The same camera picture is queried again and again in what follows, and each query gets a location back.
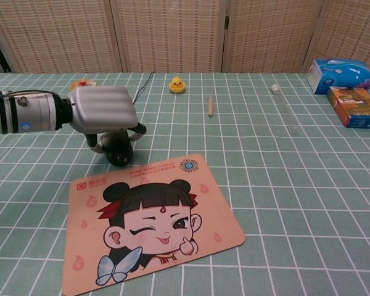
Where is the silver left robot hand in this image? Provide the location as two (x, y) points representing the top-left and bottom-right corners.
(66, 85), (147, 155)

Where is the black computer mouse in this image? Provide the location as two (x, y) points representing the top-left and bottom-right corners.
(100, 131), (134, 168)

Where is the cartoon girl mouse pad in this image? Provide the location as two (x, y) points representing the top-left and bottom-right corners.
(61, 153), (246, 296)

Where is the yellow tape roll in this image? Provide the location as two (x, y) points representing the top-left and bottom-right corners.
(70, 79), (98, 91)

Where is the yellow duck toy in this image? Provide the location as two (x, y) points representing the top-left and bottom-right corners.
(168, 76), (186, 94)

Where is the bamboo folding screen panel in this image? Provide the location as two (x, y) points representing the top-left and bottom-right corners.
(221, 0), (327, 73)
(110, 0), (229, 73)
(0, 0), (125, 74)
(302, 0), (370, 74)

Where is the glass test tube white cap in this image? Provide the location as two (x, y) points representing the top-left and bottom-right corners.
(271, 84), (299, 135)

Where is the green checked tablecloth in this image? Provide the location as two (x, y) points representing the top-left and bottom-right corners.
(0, 72), (370, 296)

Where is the blue tissue pack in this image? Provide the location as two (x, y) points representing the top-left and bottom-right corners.
(306, 58), (370, 95)

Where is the orange and blue box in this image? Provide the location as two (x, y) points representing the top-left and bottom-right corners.
(326, 86), (370, 130)

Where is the thin black cable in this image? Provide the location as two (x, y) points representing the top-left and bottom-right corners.
(132, 71), (157, 105)

